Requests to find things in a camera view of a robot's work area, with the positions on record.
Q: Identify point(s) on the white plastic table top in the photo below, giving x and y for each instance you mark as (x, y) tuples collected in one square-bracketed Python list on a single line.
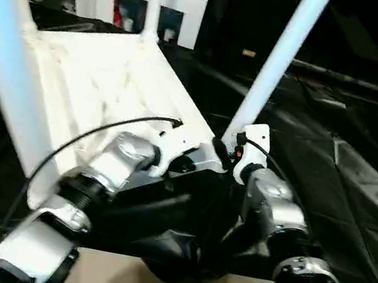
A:
[(111, 84)]

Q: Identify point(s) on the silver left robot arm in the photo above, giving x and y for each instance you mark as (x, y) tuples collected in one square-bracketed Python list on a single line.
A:
[(124, 156)]

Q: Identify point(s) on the small yellow label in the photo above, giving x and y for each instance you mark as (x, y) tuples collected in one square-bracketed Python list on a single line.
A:
[(248, 52)]

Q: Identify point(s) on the black plastic mat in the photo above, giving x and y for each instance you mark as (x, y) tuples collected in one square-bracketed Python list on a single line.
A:
[(357, 186)]

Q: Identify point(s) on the black metal rod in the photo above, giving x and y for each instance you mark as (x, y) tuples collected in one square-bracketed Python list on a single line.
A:
[(361, 80)]

